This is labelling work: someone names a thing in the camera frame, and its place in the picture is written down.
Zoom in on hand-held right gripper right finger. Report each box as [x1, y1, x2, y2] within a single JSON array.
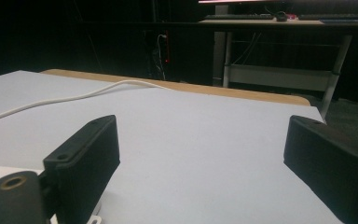
[[282, 115, 358, 224]]

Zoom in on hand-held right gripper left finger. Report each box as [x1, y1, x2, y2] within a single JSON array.
[[42, 114, 121, 224]]

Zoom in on wooden desk with white legs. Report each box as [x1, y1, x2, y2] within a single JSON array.
[[199, 18, 358, 120]]

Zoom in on black keyboard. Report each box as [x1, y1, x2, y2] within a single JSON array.
[[297, 13, 358, 21], [203, 13, 275, 21]]

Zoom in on black computer mouse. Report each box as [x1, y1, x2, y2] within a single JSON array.
[[275, 10, 289, 22]]

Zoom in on hanging white cable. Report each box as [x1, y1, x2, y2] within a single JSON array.
[[156, 33, 170, 81]]

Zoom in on thin white cables under desk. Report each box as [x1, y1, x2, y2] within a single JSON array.
[[231, 32, 263, 65]]

